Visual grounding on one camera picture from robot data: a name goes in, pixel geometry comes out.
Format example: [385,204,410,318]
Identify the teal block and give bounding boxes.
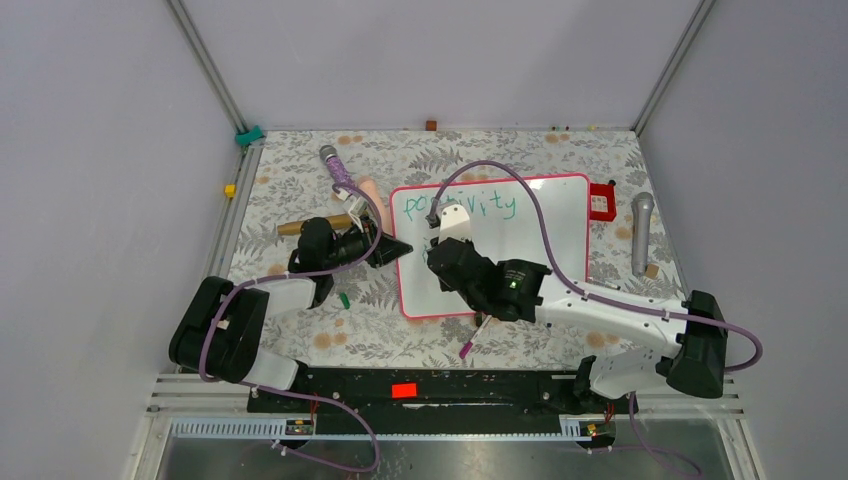
[234,125,265,148]

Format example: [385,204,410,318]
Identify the red box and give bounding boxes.
[589,182,617,222]

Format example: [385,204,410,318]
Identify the silver microphone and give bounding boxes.
[631,192,655,277]

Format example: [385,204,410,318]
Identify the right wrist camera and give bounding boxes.
[426,203,472,242]

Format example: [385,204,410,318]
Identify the pink framed whiteboard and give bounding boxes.
[390,173,590,319]

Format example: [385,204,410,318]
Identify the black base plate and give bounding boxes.
[246,367,629,435]

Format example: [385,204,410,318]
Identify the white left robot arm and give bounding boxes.
[168,216,413,411]

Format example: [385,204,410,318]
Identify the wooden cube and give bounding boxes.
[644,264,660,279]

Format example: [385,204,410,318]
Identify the purple glitter microphone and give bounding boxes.
[319,145,355,200]

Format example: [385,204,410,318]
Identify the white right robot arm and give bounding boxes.
[427,238,728,412]

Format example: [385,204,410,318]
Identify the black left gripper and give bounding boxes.
[322,214,410,271]

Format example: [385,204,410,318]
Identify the purple marker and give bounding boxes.
[458,312,491,359]

